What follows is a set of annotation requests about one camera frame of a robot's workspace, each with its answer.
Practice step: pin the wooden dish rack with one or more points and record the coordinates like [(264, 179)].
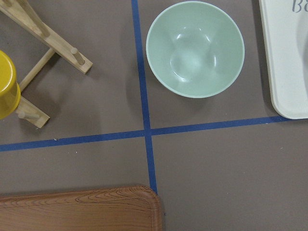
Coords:
[(23, 14)]

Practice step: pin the green bowl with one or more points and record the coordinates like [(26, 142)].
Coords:
[(195, 49)]

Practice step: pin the brown wooden tray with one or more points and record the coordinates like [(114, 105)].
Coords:
[(129, 208)]

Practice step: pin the yellow cup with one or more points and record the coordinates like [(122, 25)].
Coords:
[(10, 93)]

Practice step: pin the cream bear print tray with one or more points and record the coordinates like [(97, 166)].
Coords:
[(285, 31)]

